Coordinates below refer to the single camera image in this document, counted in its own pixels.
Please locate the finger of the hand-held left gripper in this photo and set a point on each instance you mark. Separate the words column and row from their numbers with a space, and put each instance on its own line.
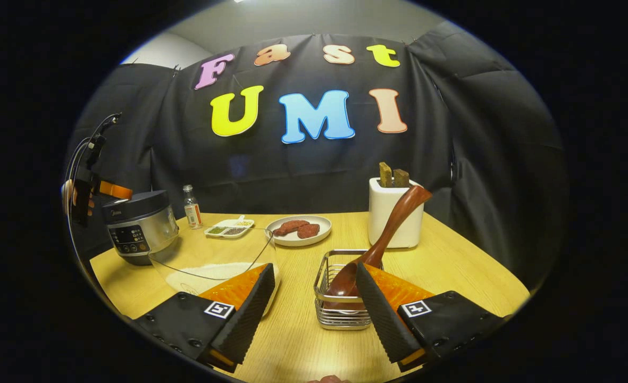
column 116, row 190

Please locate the small clear bottle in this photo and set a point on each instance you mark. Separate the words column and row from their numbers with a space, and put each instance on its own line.
column 192, row 210

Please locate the red meat piece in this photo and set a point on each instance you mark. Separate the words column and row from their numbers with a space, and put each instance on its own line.
column 290, row 226
column 309, row 231

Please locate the dark grey rice cooker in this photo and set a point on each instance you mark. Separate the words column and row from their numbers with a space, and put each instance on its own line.
column 138, row 223

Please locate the white round plate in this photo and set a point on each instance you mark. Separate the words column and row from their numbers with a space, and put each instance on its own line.
column 292, row 241

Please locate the brown wooden spoon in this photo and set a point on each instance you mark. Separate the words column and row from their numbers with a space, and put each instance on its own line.
column 393, row 223

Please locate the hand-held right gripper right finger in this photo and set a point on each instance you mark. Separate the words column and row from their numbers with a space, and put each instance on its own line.
column 380, row 319

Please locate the white toaster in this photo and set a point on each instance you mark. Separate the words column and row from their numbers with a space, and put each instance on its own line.
column 388, row 218

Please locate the white divided bean dish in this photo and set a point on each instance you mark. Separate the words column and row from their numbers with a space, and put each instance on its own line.
column 228, row 229

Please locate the brown toast slice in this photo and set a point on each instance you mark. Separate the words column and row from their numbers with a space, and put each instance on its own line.
column 385, row 174
column 401, row 178

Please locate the black backdrop cloth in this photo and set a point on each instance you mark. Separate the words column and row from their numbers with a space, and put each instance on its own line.
column 303, row 170

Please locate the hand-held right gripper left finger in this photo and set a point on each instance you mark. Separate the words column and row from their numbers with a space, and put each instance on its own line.
column 250, row 314

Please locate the clear rice container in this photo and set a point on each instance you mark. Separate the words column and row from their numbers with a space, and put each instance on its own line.
column 212, row 250

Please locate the white rice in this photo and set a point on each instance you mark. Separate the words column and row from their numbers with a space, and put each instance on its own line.
column 207, row 274

